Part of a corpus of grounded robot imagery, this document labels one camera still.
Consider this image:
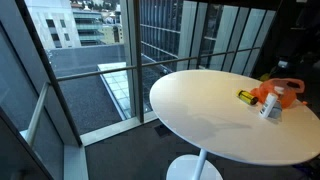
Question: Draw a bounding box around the yellow and brown vitamin bottle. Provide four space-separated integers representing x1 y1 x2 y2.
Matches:
236 90 258 105

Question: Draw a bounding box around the orange plastic bag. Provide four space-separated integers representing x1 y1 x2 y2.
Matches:
250 78 305 109

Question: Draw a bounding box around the white standing bottle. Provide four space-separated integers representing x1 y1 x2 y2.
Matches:
259 93 278 118

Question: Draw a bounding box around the round white pedestal table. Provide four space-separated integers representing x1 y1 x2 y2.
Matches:
149 70 320 180

